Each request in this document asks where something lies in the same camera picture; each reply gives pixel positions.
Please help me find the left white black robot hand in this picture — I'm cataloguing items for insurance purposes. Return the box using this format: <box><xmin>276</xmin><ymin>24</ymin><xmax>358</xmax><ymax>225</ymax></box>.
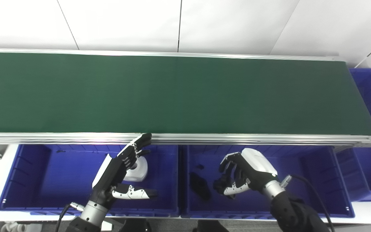
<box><xmin>90</xmin><ymin>133</ymin><xmax>158</xmax><ymax>207</ymax></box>

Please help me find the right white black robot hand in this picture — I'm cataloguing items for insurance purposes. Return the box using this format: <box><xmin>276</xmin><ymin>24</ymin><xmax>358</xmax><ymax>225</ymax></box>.
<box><xmin>213</xmin><ymin>148</ymin><xmax>278</xmax><ymax>196</ymax></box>

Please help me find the black flanged metal part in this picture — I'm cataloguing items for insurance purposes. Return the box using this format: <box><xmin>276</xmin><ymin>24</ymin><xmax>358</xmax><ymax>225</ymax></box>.
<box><xmin>213</xmin><ymin>174</ymin><xmax>237</xmax><ymax>196</ymax></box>

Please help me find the white round plastic part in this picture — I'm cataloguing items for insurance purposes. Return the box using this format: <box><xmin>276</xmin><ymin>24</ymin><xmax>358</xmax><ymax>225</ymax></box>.
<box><xmin>123</xmin><ymin>156</ymin><xmax>148</xmax><ymax>182</ymax></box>

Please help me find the green conveyor belt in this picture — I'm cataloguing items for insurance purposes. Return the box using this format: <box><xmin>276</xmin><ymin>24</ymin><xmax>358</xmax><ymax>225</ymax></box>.
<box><xmin>0</xmin><ymin>52</ymin><xmax>371</xmax><ymax>136</ymax></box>
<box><xmin>0</xmin><ymin>48</ymin><xmax>371</xmax><ymax>151</ymax></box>

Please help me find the black robot body part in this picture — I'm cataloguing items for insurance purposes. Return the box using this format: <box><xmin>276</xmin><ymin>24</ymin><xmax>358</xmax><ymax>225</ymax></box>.
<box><xmin>192</xmin><ymin>220</ymin><xmax>230</xmax><ymax>232</ymax></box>
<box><xmin>118</xmin><ymin>219</ymin><xmax>152</xmax><ymax>232</ymax></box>

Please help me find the large black part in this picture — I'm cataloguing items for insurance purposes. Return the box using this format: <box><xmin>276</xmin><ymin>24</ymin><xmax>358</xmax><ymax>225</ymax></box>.
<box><xmin>189</xmin><ymin>172</ymin><xmax>212</xmax><ymax>200</ymax></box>

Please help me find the thin white black rod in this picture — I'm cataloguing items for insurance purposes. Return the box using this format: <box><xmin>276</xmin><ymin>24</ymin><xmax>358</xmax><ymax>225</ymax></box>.
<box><xmin>354</xmin><ymin>49</ymin><xmax>371</xmax><ymax>68</ymax></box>

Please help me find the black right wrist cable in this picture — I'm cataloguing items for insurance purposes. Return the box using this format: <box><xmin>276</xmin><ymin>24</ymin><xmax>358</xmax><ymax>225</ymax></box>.
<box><xmin>281</xmin><ymin>174</ymin><xmax>336</xmax><ymax>232</ymax></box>

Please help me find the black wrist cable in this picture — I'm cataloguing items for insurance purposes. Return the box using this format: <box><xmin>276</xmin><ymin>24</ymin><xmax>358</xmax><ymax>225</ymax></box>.
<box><xmin>281</xmin><ymin>174</ymin><xmax>336</xmax><ymax>232</ymax></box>
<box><xmin>55</xmin><ymin>202</ymin><xmax>85</xmax><ymax>232</ymax></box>

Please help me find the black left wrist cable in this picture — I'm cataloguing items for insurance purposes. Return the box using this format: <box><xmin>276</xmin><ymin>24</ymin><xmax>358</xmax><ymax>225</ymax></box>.
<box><xmin>55</xmin><ymin>202</ymin><xmax>85</xmax><ymax>232</ymax></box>

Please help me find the white cable bundle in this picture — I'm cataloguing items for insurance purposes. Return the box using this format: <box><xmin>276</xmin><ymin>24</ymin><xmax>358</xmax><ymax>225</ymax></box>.
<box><xmin>0</xmin><ymin>221</ymin><xmax>29</xmax><ymax>232</ymax></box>

